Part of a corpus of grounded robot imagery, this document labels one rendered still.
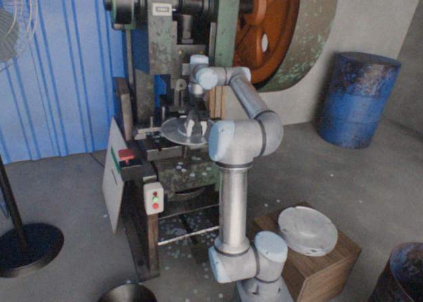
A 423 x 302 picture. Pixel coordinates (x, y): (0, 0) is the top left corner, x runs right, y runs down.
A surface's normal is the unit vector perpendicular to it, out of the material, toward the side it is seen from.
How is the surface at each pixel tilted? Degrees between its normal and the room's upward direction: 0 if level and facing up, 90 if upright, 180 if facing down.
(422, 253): 88
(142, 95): 90
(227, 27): 90
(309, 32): 98
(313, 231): 0
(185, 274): 0
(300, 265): 0
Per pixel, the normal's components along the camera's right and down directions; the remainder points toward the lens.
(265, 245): 0.21, -0.87
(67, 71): 0.42, 0.48
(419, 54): -0.90, 0.14
